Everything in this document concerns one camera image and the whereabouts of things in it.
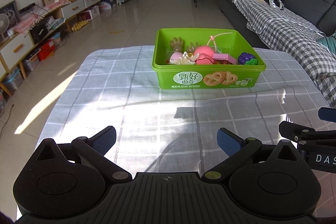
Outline purple toy grapes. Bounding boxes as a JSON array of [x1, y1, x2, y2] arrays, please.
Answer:
[[238, 52, 258, 65]]

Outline pink toy box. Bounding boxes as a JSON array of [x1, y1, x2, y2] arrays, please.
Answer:
[[213, 53, 237, 65]]

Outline pink toy egg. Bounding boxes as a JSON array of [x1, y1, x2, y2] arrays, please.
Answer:
[[169, 52, 183, 64]]

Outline brown toy hand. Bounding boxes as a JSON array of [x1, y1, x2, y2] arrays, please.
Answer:
[[169, 37, 185, 53]]

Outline grey checked tablecloth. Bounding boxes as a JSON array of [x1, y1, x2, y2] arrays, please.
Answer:
[[41, 46, 335, 174]]

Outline teal patterned pillow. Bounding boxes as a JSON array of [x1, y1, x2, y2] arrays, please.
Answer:
[[317, 34, 336, 54]]

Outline checked sofa blanket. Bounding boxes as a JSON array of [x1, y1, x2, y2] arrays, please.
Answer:
[[229, 0, 335, 107]]

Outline green plastic cookie box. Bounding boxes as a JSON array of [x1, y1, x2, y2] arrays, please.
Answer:
[[152, 28, 266, 90]]

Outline red storage box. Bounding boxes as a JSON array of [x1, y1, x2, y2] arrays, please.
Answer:
[[38, 39, 56, 61]]

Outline grey fabric sofa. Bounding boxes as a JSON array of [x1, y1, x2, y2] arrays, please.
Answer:
[[219, 0, 335, 49]]

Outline white tv cabinet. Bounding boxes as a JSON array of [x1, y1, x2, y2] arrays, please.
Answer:
[[1, 0, 101, 80]]

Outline small white desk fan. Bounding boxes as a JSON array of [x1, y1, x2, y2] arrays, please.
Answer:
[[0, 14, 10, 40]]

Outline dark framed picture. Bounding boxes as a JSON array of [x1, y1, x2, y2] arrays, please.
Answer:
[[1, 1, 21, 28]]

